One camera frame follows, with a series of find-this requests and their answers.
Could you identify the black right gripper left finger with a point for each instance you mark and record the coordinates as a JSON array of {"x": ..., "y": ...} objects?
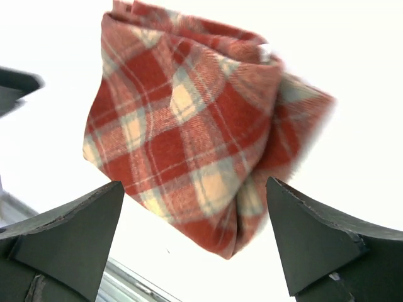
[{"x": 60, "y": 255}]

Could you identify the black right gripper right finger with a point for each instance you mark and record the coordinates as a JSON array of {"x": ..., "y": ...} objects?
[{"x": 328, "y": 255}]

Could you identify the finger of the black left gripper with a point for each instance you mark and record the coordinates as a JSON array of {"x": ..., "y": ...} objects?
[{"x": 15, "y": 85}]

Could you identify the red patterned skirt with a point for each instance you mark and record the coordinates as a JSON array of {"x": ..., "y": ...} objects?
[{"x": 193, "y": 116}]

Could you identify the aluminium rail frame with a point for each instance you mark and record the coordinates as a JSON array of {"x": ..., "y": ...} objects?
[{"x": 118, "y": 284}]

